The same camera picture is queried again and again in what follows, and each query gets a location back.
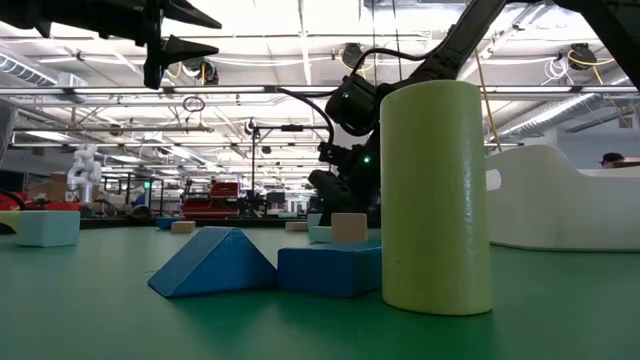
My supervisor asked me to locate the red tool chest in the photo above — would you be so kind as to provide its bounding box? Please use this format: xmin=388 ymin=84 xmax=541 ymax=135
xmin=181 ymin=181 xmax=240 ymax=220

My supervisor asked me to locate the red equipment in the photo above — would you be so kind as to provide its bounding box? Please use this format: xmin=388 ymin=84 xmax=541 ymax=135
xmin=0 ymin=192 xmax=81 ymax=212

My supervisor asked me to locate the black table frame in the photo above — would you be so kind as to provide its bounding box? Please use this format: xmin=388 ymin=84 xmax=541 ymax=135
xmin=79 ymin=217 xmax=311 ymax=232

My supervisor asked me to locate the yellow-green cylinder block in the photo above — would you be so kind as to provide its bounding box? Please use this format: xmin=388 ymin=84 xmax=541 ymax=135
xmin=379 ymin=79 xmax=495 ymax=317

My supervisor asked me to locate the small blue block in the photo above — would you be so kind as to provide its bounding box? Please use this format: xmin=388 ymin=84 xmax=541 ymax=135
xmin=155 ymin=215 xmax=184 ymax=232

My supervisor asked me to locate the mint cube block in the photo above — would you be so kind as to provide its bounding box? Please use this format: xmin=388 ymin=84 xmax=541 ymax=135
xmin=14 ymin=210 xmax=82 ymax=248

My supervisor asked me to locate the yellow-orange hanging cord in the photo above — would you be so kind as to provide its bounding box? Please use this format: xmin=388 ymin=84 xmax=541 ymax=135
xmin=473 ymin=47 xmax=503 ymax=144

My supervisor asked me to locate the silver air duct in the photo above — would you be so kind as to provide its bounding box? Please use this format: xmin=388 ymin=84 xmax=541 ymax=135
xmin=0 ymin=42 xmax=89 ymax=104
xmin=492 ymin=74 xmax=636 ymax=141

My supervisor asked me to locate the black ceiling cable reel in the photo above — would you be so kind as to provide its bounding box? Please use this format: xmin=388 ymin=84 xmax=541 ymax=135
xmin=341 ymin=42 xmax=367 ymax=70
xmin=567 ymin=42 xmax=599 ymax=71
xmin=180 ymin=57 xmax=221 ymax=86

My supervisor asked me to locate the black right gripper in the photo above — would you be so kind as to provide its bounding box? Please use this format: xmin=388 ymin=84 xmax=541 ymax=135
xmin=307 ymin=134 xmax=383 ymax=227

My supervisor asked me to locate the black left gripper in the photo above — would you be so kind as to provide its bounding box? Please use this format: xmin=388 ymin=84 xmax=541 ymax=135
xmin=49 ymin=0 xmax=223 ymax=92

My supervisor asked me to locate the cardboard box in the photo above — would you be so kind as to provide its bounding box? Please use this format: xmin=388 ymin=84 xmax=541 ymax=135
xmin=27 ymin=172 xmax=71 ymax=203

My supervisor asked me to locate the yellow rectangular block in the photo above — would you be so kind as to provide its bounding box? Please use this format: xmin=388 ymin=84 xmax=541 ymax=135
xmin=0 ymin=210 xmax=22 ymax=235

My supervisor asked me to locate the blue triangular prism block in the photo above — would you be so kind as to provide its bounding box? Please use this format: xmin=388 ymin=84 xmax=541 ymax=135
xmin=147 ymin=225 xmax=278 ymax=299

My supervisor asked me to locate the person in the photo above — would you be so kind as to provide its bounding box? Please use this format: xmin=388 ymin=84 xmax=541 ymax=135
xmin=598 ymin=151 xmax=626 ymax=169

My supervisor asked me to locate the blue rectangular block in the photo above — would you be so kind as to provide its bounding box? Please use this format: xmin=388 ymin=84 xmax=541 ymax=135
xmin=276 ymin=241 xmax=384 ymax=299

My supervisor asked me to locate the long ceiling light strip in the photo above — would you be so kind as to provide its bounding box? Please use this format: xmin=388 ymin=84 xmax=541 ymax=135
xmin=0 ymin=84 xmax=640 ymax=96

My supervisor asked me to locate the white plastic bin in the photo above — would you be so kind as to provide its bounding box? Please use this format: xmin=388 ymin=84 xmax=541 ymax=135
xmin=485 ymin=143 xmax=640 ymax=253

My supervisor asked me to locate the black metal rig frame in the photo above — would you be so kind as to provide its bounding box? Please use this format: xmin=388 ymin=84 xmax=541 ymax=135
xmin=249 ymin=124 xmax=334 ymax=219

